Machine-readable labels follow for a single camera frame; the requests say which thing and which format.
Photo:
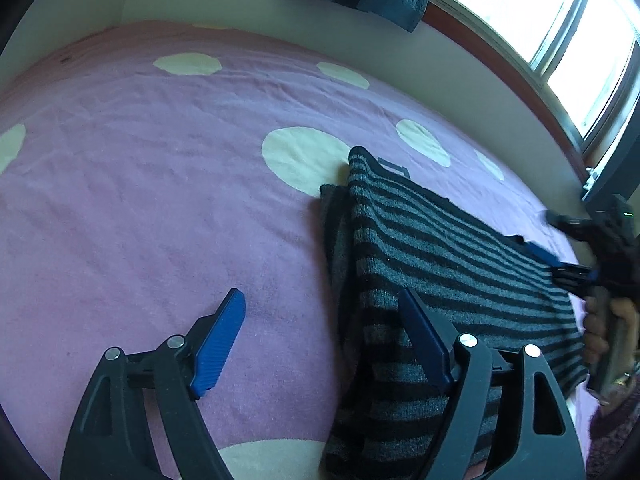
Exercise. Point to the person's right forearm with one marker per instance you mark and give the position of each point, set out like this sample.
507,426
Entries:
615,435

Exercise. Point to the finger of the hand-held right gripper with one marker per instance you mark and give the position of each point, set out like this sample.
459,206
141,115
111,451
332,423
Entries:
567,221
547,256

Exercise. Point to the person's right hand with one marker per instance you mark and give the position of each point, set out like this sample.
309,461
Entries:
595,335

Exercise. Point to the grey black striped sweater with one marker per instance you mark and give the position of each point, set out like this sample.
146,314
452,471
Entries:
425,240

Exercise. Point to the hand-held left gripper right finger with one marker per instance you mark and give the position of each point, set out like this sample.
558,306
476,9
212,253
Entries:
425,340

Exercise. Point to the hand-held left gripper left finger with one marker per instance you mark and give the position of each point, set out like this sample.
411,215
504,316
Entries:
220,345

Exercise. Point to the pink dotted bed sheet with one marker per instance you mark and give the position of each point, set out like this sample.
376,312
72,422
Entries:
150,185

